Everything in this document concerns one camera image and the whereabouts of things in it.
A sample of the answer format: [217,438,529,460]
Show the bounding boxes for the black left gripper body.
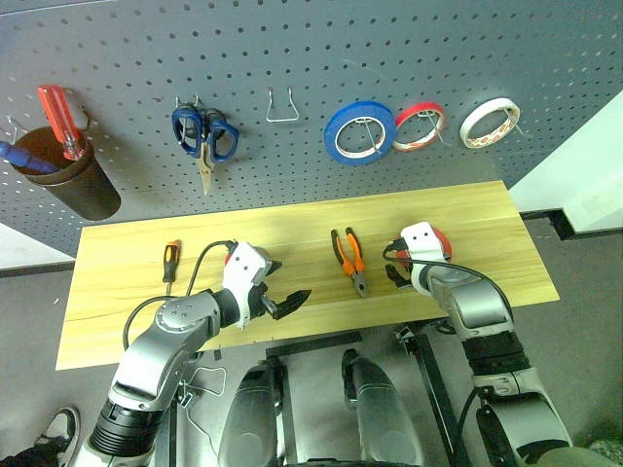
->
[246,248,283,321]

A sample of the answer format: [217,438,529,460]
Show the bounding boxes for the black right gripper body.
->
[385,262,413,290]

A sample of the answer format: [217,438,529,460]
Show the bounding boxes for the orange black pliers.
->
[330,227,370,299]

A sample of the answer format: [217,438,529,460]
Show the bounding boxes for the orange black screwdriver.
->
[161,238,183,297]

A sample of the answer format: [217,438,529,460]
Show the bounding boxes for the dark grey rounded shell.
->
[340,348,424,467]
[217,362,281,467]

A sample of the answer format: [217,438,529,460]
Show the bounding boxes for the metal pegboard hook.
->
[422,110,447,147]
[357,116,385,155]
[505,107,530,137]

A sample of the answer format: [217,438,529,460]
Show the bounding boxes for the blue tape roll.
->
[323,100,397,167]

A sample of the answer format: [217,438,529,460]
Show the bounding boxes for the red tape roll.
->
[391,100,447,154]

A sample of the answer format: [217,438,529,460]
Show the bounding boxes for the white tape roll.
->
[459,96,522,150]

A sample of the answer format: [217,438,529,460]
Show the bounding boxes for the brown cylindrical cup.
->
[10,125,123,223]

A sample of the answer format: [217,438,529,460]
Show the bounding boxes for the black white shoe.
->
[36,406,82,467]

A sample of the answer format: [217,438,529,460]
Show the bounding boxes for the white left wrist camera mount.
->
[222,240,272,333]

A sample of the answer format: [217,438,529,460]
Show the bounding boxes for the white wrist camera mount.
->
[399,222,450,296]
[222,240,272,333]

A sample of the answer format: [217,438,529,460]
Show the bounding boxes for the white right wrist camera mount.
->
[399,222,450,296]

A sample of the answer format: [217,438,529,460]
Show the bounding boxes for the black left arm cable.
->
[122,239,239,351]

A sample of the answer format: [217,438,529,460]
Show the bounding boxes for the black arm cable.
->
[382,237,515,322]
[122,239,239,351]

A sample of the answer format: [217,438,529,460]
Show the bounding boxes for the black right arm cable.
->
[382,237,515,322]

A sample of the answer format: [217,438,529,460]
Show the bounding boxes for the thin white wire loop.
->
[182,365,229,405]

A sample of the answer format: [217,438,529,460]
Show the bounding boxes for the black metal table frame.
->
[165,325,471,467]

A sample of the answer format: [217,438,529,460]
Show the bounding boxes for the blue handled scissors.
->
[170,103,240,197]

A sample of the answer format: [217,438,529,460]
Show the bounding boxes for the empty metal wire hook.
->
[265,86,302,123]

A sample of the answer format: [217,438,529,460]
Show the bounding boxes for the red handled screwdriver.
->
[37,84,88,162]

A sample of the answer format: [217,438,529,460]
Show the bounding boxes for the blue handled screwdriver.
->
[0,140,60,175]

